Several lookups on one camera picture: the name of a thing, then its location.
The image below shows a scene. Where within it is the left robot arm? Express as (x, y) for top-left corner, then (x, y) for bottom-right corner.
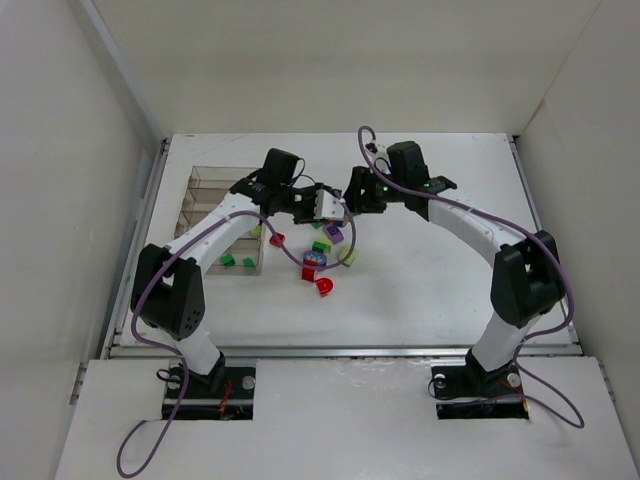
(130, 148), (332, 392)

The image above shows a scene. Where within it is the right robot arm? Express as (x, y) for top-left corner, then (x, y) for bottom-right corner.
(345, 141), (565, 391)

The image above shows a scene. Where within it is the purple hollow lego brick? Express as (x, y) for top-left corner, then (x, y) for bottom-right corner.
(323, 223), (344, 244)

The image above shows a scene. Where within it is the small red lego cube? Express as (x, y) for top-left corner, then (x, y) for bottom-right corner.
(269, 232), (285, 248)

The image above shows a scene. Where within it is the green and yellow lego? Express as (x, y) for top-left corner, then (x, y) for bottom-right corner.
(312, 238), (332, 254)

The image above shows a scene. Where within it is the clear compartment organizer tray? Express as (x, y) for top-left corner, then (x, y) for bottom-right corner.
(167, 166), (265, 277)

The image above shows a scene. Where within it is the purple flower lego disc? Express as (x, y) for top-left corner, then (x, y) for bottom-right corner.
(303, 250), (327, 266)

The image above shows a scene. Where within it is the red arch lego block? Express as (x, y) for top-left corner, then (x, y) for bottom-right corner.
(301, 267), (319, 283)

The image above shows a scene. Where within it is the red half-round lego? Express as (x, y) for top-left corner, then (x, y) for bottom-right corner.
(315, 277), (334, 298)

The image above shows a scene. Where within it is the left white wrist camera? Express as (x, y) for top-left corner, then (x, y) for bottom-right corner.
(314, 188), (345, 222)

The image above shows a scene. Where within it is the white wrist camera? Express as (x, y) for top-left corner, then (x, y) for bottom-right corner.
(365, 142), (391, 175)
(314, 188), (345, 222)

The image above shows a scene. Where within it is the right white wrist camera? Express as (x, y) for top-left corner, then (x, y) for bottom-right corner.
(365, 142), (391, 175)

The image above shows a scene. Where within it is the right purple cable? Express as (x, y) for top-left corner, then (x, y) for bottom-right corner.
(356, 124), (586, 430)

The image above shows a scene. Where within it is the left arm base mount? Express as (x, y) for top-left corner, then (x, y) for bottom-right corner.
(156, 359), (257, 421)

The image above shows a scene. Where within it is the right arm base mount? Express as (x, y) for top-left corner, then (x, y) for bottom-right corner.
(428, 351), (529, 420)

